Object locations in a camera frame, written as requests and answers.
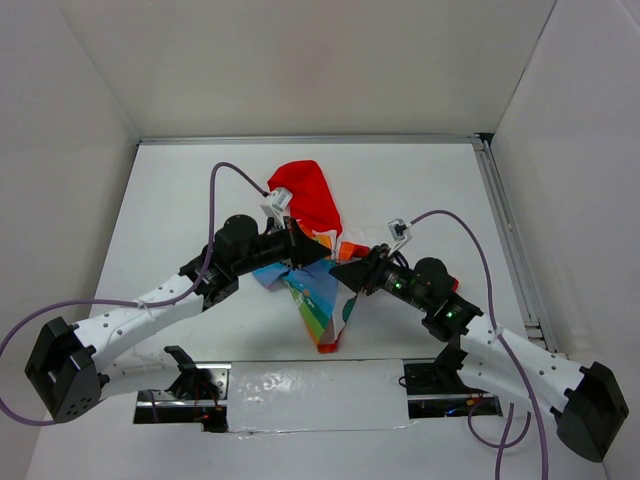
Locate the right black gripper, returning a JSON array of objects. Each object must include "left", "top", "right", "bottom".
[{"left": 329, "top": 243, "right": 432, "bottom": 312}]

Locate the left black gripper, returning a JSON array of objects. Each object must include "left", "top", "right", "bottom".
[{"left": 233, "top": 216, "right": 331, "bottom": 277}]

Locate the rainbow white red kids jacket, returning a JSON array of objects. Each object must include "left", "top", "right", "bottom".
[{"left": 253, "top": 160, "right": 370, "bottom": 354}]

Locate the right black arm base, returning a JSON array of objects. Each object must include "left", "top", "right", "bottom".
[{"left": 398, "top": 358, "right": 502, "bottom": 420}]

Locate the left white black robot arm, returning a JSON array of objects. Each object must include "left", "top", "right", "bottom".
[{"left": 25, "top": 214, "right": 331, "bottom": 423}]

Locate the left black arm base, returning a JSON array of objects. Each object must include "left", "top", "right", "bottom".
[{"left": 133, "top": 346, "right": 232, "bottom": 433}]

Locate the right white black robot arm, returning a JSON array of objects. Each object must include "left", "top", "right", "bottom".
[{"left": 330, "top": 246, "right": 629, "bottom": 463}]

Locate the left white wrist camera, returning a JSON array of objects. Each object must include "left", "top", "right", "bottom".
[{"left": 261, "top": 187, "right": 293, "bottom": 218}]

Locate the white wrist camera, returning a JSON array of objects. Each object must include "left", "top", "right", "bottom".
[
  {"left": 261, "top": 187, "right": 293, "bottom": 218},
  {"left": 387, "top": 219, "right": 412, "bottom": 255}
]

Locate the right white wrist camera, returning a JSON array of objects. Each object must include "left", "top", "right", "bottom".
[{"left": 387, "top": 219, "right": 412, "bottom": 255}]

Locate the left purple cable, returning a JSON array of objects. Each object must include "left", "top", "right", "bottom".
[{"left": 0, "top": 162, "right": 271, "bottom": 426}]

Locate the purple cable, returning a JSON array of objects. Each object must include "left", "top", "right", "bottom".
[
  {"left": 0, "top": 162, "right": 271, "bottom": 426},
  {"left": 407, "top": 209, "right": 551, "bottom": 480}
]

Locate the aluminium frame rail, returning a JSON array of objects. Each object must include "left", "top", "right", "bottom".
[{"left": 137, "top": 132, "right": 559, "bottom": 354}]

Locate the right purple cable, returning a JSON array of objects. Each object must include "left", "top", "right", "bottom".
[{"left": 407, "top": 209, "right": 551, "bottom": 480}]

